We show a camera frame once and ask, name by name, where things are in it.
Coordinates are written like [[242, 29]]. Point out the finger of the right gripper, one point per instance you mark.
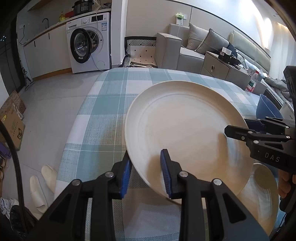
[[269, 125], [237, 133]]

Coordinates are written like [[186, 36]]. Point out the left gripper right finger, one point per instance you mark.
[[209, 210]]

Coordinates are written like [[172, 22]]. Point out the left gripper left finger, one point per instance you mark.
[[65, 219]]

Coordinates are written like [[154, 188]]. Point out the large cream plate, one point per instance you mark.
[[187, 119]]

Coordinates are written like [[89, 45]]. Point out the white kitchen counter cabinet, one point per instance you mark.
[[48, 54]]

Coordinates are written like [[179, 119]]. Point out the person's right hand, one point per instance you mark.
[[284, 186]]

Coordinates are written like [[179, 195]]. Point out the far blue bowl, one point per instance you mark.
[[265, 108]]

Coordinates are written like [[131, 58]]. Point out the white slipper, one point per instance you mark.
[[37, 195], [50, 176]]

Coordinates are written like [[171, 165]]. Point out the grey jacket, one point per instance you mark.
[[280, 87]]

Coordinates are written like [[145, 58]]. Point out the clear water bottle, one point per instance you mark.
[[253, 82]]

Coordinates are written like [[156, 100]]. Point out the beige side cabinet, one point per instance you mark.
[[214, 67]]

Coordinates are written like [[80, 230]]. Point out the teal checked tablecloth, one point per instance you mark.
[[96, 142]]

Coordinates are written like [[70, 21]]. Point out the grey sofa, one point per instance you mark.
[[184, 48]]

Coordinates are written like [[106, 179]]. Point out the purple bag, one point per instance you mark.
[[5, 152]]

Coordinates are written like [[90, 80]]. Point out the cardboard box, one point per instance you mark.
[[14, 125]]

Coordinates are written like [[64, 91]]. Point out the patterned folding chair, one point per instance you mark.
[[140, 52]]

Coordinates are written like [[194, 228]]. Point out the black refrigerator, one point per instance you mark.
[[11, 70]]

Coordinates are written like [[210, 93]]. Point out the white washing machine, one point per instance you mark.
[[88, 41]]

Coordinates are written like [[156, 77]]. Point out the black pressure cooker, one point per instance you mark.
[[82, 6]]

